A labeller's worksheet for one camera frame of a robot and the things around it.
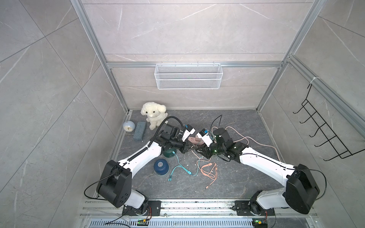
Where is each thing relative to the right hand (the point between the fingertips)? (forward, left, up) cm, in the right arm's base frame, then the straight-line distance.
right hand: (198, 149), depth 79 cm
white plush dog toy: (+27, +28, +1) cm, 39 cm away
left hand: (+1, +1, +2) cm, 3 cm away
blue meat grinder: (-8, +21, -5) cm, 23 cm away
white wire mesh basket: (+51, +3, +15) cm, 53 cm away
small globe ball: (+24, +48, -7) cm, 54 cm away
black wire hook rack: (-10, -61, +16) cm, 64 cm away
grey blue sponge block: (+23, +41, -12) cm, 49 cm away
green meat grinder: (+1, +18, -5) cm, 18 cm away
